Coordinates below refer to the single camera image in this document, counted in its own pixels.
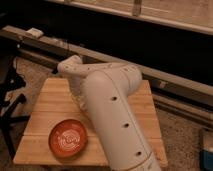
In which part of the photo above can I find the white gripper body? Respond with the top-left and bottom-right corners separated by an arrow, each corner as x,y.
69,76 -> 84,98

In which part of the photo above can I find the clear plastic bottle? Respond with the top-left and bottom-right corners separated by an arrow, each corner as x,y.
77,95 -> 87,111

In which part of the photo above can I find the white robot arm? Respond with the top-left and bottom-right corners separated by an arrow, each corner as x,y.
57,55 -> 162,171

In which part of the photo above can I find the orange ceramic bowl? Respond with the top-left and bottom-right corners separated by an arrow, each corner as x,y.
48,119 -> 87,158

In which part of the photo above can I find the long wooden beam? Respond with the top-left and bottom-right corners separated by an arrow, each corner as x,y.
0,26 -> 213,107

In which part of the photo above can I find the small white box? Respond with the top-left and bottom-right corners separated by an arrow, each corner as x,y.
26,28 -> 43,38

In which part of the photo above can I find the black tripod stand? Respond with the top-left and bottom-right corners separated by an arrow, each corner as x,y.
0,43 -> 31,161

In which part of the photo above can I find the blue plastic container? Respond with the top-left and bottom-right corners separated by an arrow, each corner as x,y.
200,129 -> 213,171

